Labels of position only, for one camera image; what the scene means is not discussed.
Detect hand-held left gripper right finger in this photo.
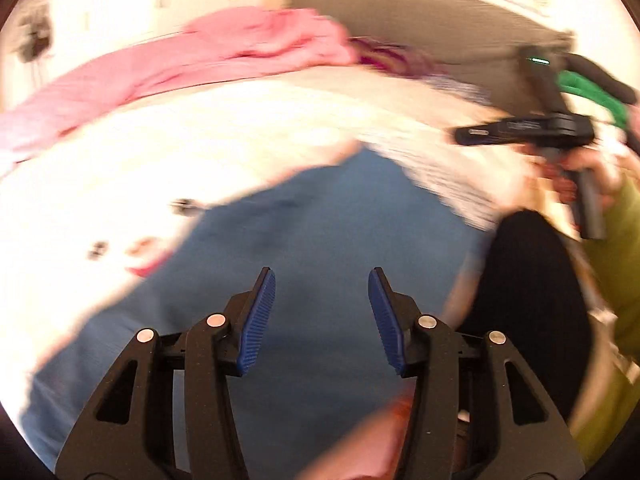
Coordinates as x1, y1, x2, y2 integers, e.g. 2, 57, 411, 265
367, 266, 586, 480

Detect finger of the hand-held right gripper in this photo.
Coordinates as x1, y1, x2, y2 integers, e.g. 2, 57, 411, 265
452, 119, 553, 147

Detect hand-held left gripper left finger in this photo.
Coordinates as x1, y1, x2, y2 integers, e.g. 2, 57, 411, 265
54, 266, 277, 480

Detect blue denim pants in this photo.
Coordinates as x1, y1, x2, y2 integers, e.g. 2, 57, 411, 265
22, 147, 488, 480

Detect person's green sleeved forearm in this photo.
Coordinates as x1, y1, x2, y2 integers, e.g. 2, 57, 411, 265
570, 170, 640, 466

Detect person's right hand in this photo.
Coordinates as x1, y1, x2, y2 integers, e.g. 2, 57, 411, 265
522, 142, 631, 211

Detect floral patterned pillow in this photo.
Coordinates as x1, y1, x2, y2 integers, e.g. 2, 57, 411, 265
425, 75, 496, 107

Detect grey padded headboard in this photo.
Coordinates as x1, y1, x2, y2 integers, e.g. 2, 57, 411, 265
285, 0, 576, 111

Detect purple striped pillow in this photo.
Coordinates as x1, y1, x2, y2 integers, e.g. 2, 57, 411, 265
350, 37, 451, 78

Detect person's black trouser leg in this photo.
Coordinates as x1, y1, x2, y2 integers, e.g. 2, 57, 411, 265
457, 210, 593, 426

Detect bear printed blanket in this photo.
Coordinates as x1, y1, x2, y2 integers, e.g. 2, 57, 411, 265
0, 67, 546, 480

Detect pink duvet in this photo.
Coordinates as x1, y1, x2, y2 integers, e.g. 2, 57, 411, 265
0, 6, 363, 163

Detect dark hanging clothes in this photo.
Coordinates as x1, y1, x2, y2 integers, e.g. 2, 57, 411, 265
17, 14, 53, 62

